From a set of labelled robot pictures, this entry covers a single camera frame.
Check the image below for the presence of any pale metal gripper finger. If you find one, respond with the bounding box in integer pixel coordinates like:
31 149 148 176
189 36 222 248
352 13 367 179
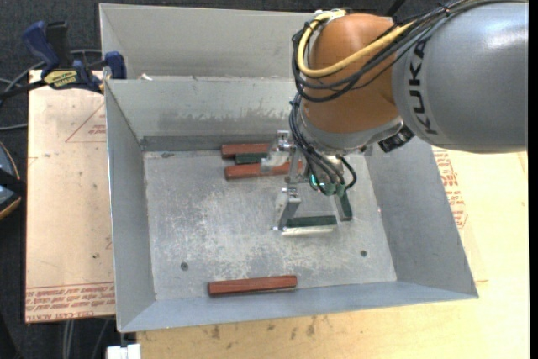
260 129 296 177
272 187 303 232

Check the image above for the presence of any dark green flat block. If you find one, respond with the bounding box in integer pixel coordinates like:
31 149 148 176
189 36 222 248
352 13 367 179
335 187 354 223
234 151 270 166

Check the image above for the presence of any red-brown flat block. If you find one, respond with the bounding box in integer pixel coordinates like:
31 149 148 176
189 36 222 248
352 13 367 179
207 274 298 298
220 142 272 160
224 161 304 182

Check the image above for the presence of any grey metal bin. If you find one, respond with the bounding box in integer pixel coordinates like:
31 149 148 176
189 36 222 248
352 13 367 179
98 3 480 334

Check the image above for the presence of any brown cardboard board red print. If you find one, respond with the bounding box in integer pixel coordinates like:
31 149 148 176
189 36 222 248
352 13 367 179
24 69 491 325

